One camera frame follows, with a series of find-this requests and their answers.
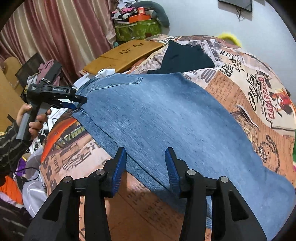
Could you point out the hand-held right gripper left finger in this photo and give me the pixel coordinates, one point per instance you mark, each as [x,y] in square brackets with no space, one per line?
[119,171]

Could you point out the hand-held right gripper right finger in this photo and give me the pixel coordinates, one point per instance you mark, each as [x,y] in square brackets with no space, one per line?
[172,173]

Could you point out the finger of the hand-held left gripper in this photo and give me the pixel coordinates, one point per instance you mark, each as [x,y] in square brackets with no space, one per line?
[68,106]
[79,99]

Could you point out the blue jeans pants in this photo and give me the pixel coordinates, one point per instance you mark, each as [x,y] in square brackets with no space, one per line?
[161,111]

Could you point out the person's left forearm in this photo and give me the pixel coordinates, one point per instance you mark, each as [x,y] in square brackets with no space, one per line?
[11,148]

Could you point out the black pants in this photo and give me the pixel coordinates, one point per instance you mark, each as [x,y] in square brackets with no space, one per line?
[182,58]

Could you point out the person's left hand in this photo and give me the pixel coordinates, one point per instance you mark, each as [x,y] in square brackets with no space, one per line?
[40,119]

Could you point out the pink garment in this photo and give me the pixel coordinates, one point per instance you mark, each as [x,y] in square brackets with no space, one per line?
[46,67]

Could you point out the black chair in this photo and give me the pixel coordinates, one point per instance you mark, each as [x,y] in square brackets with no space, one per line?
[30,67]

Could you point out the wooden furniture panel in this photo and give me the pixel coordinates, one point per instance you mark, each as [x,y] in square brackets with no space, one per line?
[9,76]

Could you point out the striped pink curtain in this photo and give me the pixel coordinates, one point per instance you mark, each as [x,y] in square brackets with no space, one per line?
[57,30]

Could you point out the wooden lap desk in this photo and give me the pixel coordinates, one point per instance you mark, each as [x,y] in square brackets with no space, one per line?
[124,55]

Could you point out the white jacket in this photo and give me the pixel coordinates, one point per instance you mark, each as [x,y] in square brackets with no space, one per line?
[34,183]

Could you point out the green storage bag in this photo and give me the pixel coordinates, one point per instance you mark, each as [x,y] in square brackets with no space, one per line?
[138,30]

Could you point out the pile of clothes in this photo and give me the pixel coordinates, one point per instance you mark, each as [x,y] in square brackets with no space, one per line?
[122,12]

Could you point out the orange box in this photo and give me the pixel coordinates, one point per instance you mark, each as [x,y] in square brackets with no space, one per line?
[138,18]

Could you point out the orange cloth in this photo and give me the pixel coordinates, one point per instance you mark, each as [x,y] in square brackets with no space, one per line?
[9,188]

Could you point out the printed blanket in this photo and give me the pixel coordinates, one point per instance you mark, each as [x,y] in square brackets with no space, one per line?
[242,92]

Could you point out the red box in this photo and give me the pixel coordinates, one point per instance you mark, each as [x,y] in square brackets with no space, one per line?
[141,10]

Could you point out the grey plush pillow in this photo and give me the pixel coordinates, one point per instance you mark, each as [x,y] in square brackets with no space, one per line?
[161,16]

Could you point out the person's striped torso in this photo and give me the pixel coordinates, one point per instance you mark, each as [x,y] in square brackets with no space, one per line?
[11,220]

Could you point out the yellow foam noodle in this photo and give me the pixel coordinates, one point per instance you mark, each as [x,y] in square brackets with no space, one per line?
[227,35]

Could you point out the small black wall monitor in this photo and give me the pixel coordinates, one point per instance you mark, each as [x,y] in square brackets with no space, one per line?
[235,3]

